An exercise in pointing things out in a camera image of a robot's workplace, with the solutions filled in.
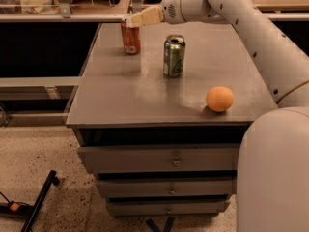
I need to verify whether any grey drawer cabinet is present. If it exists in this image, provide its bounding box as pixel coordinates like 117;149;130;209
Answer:
67;23;276;203

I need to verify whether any orange fruit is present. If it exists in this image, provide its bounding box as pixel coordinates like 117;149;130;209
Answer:
206;86;234;112

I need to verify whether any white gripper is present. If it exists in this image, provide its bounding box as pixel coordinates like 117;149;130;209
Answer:
126;0;184;28

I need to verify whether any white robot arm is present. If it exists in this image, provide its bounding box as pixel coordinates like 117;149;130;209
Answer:
127;0;309;232

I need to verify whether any bottom grey drawer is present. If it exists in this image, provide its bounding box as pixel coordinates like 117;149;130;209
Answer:
106;199;229;217

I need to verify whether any top grey drawer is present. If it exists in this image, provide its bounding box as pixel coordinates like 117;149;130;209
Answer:
77;144;239;174

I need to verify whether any metal shelf rail frame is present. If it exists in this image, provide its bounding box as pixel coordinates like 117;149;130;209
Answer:
0;0;309;22

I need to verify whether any black stand leg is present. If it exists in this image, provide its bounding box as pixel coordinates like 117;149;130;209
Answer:
20;170;60;232

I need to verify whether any red coke can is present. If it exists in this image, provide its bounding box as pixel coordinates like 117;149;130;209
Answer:
121;17;141;54

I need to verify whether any middle grey drawer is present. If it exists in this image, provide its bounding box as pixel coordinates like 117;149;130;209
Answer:
96;177;236;198

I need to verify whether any grey drawer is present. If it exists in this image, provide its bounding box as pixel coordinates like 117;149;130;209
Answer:
106;199;229;217
77;144;239;174
96;177;236;198

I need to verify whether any orange clip on cable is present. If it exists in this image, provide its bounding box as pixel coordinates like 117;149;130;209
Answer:
10;203;20;212

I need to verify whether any green soda can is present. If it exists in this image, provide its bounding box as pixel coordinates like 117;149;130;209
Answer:
163;34;185;77

